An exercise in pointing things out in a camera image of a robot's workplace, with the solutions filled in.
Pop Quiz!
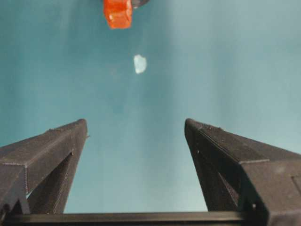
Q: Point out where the black cup holder red handle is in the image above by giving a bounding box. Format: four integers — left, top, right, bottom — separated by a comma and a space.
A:
103, 0, 151, 30

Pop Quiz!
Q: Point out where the blue-green table cloth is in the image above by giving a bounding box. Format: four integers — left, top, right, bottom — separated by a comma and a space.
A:
0, 0, 301, 214

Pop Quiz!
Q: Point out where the small white paper scrap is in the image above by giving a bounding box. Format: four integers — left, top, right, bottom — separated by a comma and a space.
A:
133, 54, 148, 74

